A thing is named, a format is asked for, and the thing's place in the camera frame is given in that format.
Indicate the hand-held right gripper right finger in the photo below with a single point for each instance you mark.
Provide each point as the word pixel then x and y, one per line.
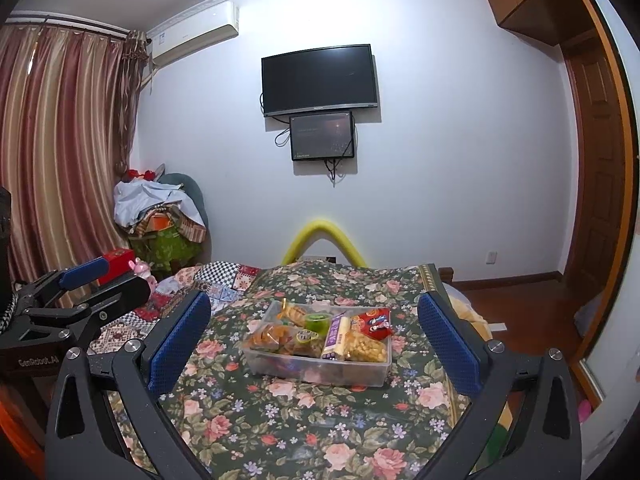
pixel 446 340

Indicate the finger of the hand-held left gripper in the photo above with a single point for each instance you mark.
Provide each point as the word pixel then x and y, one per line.
pixel 82 271
pixel 110 302

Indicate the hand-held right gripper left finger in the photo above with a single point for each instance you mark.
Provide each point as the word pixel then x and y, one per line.
pixel 180 340

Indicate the yellow chip packet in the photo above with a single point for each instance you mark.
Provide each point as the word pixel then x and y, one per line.
pixel 367 347

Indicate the clear round biscuit tube packet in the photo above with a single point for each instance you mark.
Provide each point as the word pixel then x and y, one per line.
pixel 294 316

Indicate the clear plastic box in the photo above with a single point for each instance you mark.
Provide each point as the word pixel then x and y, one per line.
pixel 315 372

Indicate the red box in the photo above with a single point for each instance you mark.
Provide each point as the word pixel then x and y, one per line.
pixel 117 262

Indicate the pink plush toy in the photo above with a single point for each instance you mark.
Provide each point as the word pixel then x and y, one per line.
pixel 142 271

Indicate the patchwork quilt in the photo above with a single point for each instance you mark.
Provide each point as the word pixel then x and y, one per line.
pixel 220 280

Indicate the red and blue snack packet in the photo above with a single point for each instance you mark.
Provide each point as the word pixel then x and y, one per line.
pixel 374 321

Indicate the pile of clothes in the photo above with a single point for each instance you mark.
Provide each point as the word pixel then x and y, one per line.
pixel 155 215

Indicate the beige pastry packet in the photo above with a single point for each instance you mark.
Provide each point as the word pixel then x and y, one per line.
pixel 272 339

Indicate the purple wafer packet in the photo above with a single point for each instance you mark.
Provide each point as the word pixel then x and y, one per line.
pixel 336 337

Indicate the striped red curtain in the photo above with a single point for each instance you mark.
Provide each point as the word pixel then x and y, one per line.
pixel 60 150

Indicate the green jelly cup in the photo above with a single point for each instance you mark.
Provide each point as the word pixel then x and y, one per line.
pixel 317 322

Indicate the green snack packet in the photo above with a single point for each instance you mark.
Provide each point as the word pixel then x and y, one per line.
pixel 310 344

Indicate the grey chair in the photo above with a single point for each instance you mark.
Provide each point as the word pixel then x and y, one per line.
pixel 192 195

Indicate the floral blanket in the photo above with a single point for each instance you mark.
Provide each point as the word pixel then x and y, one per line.
pixel 300 425

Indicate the yellow foam tube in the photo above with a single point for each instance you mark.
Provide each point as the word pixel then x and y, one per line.
pixel 324 232

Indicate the brown wooden door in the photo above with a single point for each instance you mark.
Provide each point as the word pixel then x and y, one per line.
pixel 597 185

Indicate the white air conditioner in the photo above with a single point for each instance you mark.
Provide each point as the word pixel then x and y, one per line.
pixel 192 35

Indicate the brown wooden cabinet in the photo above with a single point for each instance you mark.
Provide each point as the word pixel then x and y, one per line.
pixel 530 0

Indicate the white wall socket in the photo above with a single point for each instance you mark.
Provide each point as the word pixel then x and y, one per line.
pixel 492 257

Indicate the small black wall monitor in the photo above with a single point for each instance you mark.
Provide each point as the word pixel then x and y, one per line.
pixel 321 136

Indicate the black wall television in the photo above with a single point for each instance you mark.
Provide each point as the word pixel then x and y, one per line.
pixel 318 79

